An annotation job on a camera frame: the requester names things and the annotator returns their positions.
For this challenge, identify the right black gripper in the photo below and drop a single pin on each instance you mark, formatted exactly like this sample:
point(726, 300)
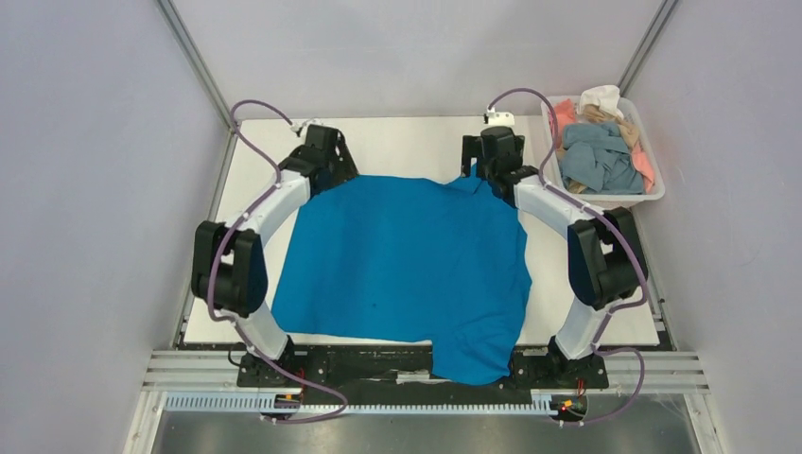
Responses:
point(472, 156)

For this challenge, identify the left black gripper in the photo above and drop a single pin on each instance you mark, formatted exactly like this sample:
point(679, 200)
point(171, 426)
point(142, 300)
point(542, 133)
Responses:
point(347, 169)

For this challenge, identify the bright blue t shirt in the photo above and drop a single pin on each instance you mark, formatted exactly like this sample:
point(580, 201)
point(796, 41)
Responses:
point(409, 260)

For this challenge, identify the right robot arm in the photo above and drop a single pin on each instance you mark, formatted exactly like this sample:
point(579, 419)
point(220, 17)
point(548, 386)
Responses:
point(605, 259)

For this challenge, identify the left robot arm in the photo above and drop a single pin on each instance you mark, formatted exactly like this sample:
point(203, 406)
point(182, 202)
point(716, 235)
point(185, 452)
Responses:
point(229, 269)

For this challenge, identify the pink t shirt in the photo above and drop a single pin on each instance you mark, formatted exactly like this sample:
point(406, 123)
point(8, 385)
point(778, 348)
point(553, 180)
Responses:
point(564, 115)

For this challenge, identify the grey blue t shirt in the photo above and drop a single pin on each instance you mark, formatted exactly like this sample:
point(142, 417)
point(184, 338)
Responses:
point(598, 160)

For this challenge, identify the beige t shirt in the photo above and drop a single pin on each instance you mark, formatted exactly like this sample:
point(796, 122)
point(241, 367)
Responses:
point(628, 131)

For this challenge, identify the white t shirt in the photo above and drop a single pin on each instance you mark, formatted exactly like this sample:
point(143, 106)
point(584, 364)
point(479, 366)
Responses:
point(604, 98)

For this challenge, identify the white plastic basket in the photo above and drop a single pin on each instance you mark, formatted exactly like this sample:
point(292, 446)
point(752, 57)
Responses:
point(643, 158)

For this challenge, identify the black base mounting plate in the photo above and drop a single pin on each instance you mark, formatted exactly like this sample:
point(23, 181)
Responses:
point(400, 375)

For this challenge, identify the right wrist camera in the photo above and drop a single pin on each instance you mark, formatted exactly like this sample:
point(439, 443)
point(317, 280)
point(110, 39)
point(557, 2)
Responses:
point(492, 118)

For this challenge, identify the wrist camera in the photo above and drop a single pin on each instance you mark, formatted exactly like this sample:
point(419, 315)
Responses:
point(300, 128)
point(492, 118)

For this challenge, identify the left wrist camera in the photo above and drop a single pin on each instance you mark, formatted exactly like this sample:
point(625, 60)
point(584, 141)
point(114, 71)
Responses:
point(300, 128)

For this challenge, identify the right aluminium frame post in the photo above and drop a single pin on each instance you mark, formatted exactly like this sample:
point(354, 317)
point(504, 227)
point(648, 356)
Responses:
point(654, 29)

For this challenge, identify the aluminium frame post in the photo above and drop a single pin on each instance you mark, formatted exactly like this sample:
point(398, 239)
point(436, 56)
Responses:
point(192, 53)
point(654, 29)

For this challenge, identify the left aluminium frame post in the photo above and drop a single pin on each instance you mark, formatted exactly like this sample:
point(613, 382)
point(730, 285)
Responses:
point(192, 53)

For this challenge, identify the white slotted cable duct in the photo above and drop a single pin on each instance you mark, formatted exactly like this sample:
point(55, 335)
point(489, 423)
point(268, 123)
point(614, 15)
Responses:
point(271, 403)

